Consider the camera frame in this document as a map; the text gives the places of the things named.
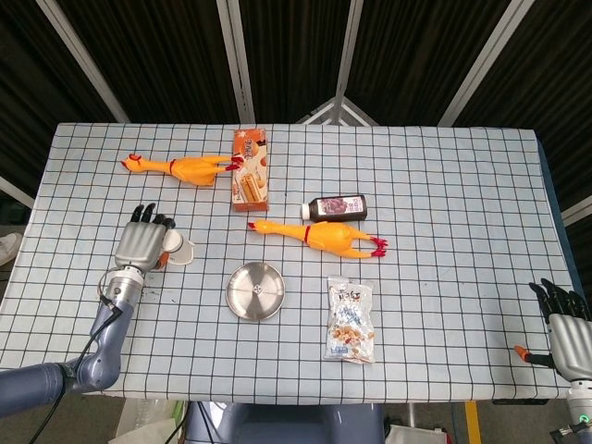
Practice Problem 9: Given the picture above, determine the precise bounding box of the white paper cup blue stripe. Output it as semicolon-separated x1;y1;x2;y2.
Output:
162;229;195;265

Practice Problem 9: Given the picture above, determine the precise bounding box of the yellow rubber chicken toy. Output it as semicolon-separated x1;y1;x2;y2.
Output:
120;154;245;188
247;219;389;260

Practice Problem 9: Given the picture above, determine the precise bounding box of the white shoe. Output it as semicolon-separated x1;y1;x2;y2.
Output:
0;232;23;267

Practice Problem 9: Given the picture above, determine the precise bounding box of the white frame bar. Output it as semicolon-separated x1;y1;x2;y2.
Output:
561;193;592;228
0;175;36;209

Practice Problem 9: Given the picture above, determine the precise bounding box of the orange egg roll box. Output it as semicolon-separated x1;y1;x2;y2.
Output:
230;128;271;214

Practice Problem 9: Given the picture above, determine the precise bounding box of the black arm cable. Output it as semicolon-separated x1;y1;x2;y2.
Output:
43;293;124;444

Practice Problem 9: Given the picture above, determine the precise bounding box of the dark grape juice bottle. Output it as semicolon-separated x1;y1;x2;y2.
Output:
300;194;368;222

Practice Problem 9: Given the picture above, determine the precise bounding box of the white frame post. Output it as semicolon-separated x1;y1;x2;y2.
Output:
216;0;256;124
331;0;365;101
35;0;130;124
438;0;529;127

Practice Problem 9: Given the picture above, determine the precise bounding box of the white triangular frame brace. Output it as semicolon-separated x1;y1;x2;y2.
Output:
295;95;380;126

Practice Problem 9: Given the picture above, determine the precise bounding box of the white blue snack bag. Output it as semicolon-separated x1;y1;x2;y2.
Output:
323;275;376;364

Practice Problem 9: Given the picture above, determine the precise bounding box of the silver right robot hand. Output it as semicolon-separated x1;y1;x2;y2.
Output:
513;277;592;383

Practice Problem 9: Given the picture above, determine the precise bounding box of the grey blue robot torso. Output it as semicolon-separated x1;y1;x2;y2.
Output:
184;401;388;444

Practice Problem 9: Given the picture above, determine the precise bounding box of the checkered light blue tablecloth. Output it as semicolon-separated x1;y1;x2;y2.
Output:
0;121;582;402

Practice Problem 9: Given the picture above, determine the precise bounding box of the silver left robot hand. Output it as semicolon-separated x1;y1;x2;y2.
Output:
114;202;177;273

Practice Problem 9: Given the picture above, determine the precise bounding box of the round metal plate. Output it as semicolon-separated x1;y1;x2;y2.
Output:
225;262;287;321

